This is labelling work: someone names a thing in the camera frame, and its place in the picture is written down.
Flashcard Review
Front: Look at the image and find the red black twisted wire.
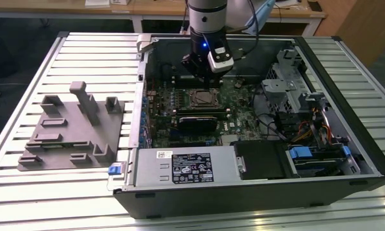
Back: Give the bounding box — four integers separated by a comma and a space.
143, 78, 157, 97

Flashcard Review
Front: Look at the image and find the grey parts rack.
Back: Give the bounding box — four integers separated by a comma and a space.
15, 81, 125, 171

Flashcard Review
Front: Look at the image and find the yellow orange wire bundle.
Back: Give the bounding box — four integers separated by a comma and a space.
291, 120, 333, 145

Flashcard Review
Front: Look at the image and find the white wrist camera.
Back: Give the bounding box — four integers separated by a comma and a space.
206, 46, 235, 73

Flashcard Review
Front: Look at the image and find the green motherboard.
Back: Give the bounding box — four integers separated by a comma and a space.
142, 78, 263, 149

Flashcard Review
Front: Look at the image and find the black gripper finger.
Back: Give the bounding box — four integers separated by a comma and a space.
210, 71, 225, 89
181, 54, 211, 89

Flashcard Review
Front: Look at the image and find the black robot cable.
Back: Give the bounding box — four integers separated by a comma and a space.
233, 0, 261, 61

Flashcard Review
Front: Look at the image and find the blue case latch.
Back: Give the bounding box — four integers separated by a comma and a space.
107, 162, 122, 176

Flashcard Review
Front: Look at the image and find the black silver PC case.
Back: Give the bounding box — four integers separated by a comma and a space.
105, 33, 385, 219

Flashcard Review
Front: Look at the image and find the black graphics card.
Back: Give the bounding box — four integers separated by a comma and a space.
177, 116, 219, 133

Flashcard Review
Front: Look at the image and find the black plastic drive box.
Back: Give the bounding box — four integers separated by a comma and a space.
229, 140, 291, 181

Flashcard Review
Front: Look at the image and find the silver power supply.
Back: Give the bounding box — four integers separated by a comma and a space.
133, 146, 243, 188

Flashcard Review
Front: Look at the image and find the CPU socket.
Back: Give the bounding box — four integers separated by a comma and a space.
186, 88, 222, 109

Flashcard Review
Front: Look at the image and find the green RAM stick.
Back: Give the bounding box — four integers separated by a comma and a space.
39, 143, 77, 148

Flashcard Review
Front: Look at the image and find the brown wooden cabinet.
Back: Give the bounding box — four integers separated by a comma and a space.
317, 0, 385, 65

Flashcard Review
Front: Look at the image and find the silver drive cage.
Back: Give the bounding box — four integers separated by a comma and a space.
259, 49, 314, 114

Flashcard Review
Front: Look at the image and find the wooden desk white frame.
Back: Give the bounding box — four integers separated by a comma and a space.
65, 0, 327, 34

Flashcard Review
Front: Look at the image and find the blue disk carrier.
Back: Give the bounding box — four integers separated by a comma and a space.
285, 143, 351, 178

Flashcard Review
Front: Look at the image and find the silver chipset heatsink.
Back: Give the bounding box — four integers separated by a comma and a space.
219, 134, 242, 145

